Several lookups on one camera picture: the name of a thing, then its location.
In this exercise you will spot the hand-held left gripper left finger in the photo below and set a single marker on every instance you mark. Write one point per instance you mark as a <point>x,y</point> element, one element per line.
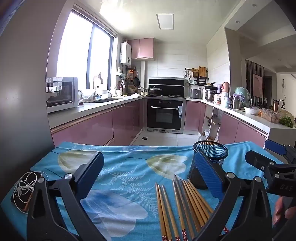
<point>90,172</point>

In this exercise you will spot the person's right hand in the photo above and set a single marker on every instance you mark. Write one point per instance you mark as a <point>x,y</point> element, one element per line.
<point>278,210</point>

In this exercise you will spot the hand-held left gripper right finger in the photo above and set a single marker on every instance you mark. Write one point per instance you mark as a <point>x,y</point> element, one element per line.
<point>208,177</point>

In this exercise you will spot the pink electric kettle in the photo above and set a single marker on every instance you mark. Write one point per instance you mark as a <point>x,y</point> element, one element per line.
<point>225,87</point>

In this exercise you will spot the pink wall cabinet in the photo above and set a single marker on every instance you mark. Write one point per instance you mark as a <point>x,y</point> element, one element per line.
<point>141,48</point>

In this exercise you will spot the black built-in oven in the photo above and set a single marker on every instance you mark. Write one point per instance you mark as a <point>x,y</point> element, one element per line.
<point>164,114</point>

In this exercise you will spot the green covered appliance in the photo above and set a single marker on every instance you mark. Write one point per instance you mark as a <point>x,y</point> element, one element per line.
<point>244,95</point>

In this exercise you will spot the steel steamer pot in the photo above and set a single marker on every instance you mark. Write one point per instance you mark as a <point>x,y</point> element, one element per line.
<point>210,95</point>

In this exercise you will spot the square ceiling light panel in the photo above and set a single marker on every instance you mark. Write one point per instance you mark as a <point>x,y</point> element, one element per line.
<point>165,21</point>

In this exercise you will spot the green leafy vegetables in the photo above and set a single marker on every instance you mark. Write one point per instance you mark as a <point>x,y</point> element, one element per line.
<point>286,121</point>

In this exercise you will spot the grey refrigerator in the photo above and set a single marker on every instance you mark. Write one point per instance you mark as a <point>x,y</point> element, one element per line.
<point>23,92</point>

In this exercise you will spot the white plastic bottle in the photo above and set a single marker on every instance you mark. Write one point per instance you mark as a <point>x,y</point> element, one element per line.
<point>224,99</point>

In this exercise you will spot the white microwave oven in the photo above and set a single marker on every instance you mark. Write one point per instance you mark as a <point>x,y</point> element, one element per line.
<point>61,92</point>

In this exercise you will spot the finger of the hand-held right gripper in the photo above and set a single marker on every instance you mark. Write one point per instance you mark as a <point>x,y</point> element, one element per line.
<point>275,147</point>
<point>256,160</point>

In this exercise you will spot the black mesh cup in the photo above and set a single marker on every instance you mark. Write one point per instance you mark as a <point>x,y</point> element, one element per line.
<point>193,176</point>

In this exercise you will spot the large kitchen window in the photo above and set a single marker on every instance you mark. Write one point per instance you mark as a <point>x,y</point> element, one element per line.
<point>74,51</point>

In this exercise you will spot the silver rice cooker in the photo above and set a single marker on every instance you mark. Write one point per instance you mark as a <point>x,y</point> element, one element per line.
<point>195,92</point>

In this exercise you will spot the hanging black frying pan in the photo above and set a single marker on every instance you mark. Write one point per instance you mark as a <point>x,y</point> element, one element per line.
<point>136,81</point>

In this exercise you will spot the clear plastic container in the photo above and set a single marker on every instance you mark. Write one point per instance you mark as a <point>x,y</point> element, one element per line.
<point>270,115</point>

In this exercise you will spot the black range hood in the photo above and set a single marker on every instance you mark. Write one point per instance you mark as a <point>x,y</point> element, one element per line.
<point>166,82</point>

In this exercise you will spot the dark phone with orange case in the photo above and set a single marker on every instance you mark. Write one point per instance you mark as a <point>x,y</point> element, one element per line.
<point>23,206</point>

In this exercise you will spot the wooden cutting board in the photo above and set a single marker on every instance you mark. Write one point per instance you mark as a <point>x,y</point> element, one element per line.
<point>202,71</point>

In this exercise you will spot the set of wooden chopsticks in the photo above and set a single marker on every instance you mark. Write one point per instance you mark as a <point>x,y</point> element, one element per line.
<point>161,208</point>

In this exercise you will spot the black wall rack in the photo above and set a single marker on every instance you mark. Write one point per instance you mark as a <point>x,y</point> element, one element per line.
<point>201,80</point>

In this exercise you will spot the white wall water heater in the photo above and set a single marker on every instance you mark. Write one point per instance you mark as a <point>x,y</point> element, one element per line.
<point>126,53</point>

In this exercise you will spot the steel thermos with purple lid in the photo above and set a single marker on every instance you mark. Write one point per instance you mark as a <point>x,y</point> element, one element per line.
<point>236,103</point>

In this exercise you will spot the pink base cabinet run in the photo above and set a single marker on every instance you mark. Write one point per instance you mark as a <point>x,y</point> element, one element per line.
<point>231,129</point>
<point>92,127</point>

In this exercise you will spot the blue floral tablecloth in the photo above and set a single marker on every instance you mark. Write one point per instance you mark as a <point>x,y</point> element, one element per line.
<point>129,176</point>

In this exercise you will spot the black wok with lid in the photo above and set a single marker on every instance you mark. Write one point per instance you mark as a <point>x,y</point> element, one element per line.
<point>155,90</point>

